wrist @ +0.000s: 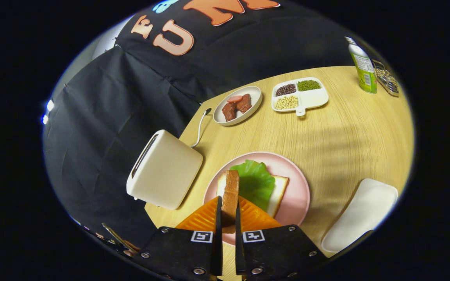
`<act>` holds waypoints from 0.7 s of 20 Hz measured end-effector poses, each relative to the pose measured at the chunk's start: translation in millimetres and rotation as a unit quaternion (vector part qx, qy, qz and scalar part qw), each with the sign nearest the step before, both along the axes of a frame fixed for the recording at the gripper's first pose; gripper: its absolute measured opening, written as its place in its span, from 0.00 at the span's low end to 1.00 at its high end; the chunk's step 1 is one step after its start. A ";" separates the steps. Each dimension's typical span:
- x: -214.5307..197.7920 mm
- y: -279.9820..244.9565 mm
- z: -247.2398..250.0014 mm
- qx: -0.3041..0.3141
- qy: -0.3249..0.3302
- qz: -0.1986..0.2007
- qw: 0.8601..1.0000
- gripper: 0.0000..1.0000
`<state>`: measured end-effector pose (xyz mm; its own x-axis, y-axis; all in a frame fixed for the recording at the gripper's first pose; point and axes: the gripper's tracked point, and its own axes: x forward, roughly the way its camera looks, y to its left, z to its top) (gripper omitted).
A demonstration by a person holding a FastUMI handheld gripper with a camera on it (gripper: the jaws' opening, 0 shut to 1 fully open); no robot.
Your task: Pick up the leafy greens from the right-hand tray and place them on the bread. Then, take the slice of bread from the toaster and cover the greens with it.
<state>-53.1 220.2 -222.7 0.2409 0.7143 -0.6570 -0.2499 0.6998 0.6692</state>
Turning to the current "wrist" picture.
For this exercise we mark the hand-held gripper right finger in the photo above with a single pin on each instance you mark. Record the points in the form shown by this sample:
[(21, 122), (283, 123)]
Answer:
[(240, 249)]

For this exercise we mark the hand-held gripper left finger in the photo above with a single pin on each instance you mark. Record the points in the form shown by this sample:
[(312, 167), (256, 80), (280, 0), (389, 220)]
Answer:
[(218, 242)]

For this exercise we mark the toasted bread slice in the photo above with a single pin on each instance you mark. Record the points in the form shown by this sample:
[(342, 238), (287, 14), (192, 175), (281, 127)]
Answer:
[(231, 191)]

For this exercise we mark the green lettuce leaf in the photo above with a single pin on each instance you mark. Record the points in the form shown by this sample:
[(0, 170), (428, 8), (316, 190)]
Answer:
[(254, 183)]

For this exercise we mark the white square bread slice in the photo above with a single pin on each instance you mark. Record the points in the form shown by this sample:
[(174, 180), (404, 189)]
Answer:
[(279, 193)]

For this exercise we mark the pink round plate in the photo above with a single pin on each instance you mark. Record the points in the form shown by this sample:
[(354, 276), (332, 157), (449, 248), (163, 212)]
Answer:
[(295, 183)]

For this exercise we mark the white toaster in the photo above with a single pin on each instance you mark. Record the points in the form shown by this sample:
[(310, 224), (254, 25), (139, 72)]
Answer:
[(166, 171)]

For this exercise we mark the white rounded rectangular plate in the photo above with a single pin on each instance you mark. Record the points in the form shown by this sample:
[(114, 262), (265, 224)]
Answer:
[(361, 214)]

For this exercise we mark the brown meat piece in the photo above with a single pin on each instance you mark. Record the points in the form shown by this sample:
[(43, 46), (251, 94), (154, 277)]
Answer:
[(244, 103), (229, 112)]

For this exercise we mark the pink sausage slice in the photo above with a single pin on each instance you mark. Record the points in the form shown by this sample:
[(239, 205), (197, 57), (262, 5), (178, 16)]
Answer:
[(234, 98)]

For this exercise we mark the round white plate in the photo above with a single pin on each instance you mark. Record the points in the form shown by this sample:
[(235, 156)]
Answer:
[(254, 95)]

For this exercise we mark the pile of soybeans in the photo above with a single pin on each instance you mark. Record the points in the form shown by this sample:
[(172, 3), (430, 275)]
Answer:
[(286, 102)]

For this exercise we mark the black backdrop cloth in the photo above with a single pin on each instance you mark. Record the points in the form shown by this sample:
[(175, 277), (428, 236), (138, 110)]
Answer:
[(111, 117)]

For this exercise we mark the pile of red beans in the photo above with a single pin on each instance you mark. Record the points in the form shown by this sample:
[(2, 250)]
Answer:
[(286, 89)]

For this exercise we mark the white divided bean tray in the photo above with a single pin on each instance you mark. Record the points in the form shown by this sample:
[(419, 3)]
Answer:
[(313, 99)]

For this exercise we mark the pile of green beans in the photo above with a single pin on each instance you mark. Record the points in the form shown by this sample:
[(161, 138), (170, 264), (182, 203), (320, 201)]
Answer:
[(309, 85)]

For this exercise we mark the green label metal bottle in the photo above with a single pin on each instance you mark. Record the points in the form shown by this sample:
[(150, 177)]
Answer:
[(365, 72)]

